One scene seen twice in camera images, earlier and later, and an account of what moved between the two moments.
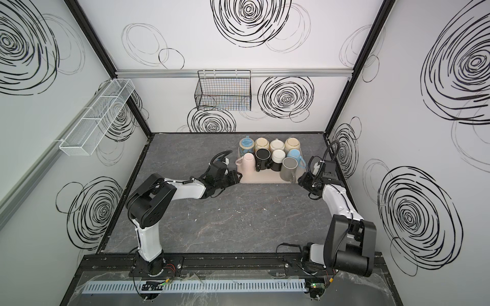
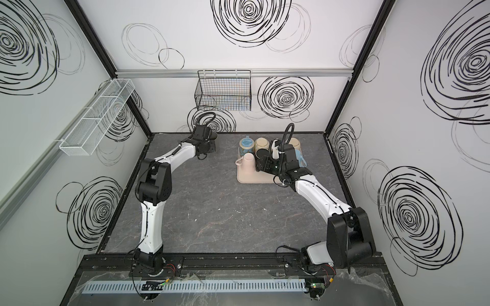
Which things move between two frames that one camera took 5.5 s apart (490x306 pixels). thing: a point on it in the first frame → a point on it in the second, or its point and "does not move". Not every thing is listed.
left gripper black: [231, 178] → [207, 146]
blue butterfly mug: [246, 145] does not move
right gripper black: [306, 182] → [264, 164]
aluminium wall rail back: [233, 73] does not move
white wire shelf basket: [89, 131] does not move
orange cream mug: [261, 143] does not move
